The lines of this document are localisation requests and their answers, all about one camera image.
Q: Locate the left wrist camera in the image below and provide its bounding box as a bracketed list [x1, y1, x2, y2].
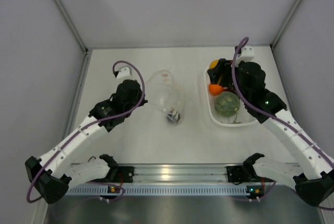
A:
[113, 66, 133, 80]

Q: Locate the fake dark plum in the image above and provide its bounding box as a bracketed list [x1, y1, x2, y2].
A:
[166, 111, 180, 124]

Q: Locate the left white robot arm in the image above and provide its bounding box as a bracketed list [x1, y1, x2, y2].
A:
[25, 79, 147, 204]

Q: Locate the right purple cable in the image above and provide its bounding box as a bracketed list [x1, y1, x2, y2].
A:
[231, 37, 334, 210]

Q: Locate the fake yellow lemon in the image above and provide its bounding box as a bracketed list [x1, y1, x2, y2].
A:
[209, 59, 219, 69]

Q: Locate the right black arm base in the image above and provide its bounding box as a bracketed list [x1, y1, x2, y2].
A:
[226, 165, 261, 184]

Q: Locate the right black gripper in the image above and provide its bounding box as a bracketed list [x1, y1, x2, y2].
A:
[209, 59, 250, 103]

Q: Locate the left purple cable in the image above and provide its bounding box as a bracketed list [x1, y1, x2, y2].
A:
[26, 61, 146, 204]

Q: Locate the aluminium front rail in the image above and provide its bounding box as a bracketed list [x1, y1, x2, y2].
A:
[70, 163, 301, 184]

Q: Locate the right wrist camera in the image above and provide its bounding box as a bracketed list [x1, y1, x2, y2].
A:
[236, 46, 255, 62]

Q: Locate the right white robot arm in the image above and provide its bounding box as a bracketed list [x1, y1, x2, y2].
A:
[207, 58, 333, 207]

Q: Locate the polka dot zip bag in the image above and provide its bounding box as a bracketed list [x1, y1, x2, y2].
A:
[145, 70, 186, 124]

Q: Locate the purple cable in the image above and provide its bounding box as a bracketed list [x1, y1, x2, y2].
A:
[231, 37, 334, 210]
[26, 61, 146, 204]

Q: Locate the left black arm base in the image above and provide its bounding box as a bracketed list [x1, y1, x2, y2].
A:
[92, 166, 135, 184]

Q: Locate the fake green melon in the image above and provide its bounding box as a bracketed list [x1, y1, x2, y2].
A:
[214, 91, 241, 117]

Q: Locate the white perforated plastic basket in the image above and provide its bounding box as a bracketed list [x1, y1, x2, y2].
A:
[202, 65, 257, 127]

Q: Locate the right aluminium corner post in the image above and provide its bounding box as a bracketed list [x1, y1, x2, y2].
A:
[270, 0, 304, 50]

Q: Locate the left aluminium side rail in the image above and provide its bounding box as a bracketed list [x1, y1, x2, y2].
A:
[61, 49, 92, 141]

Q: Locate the left aluminium corner post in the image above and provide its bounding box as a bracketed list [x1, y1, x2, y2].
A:
[52, 0, 88, 53]

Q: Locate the aluminium corner post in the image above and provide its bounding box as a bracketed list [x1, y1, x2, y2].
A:
[270, 0, 304, 50]
[52, 0, 88, 53]

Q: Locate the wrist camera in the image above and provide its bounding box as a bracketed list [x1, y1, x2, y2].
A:
[236, 46, 255, 62]
[113, 66, 133, 80]

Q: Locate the fake orange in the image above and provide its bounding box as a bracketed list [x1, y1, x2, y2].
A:
[208, 84, 224, 96]

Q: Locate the white slotted cable duct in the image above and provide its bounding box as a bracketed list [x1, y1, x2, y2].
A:
[66, 184, 263, 196]

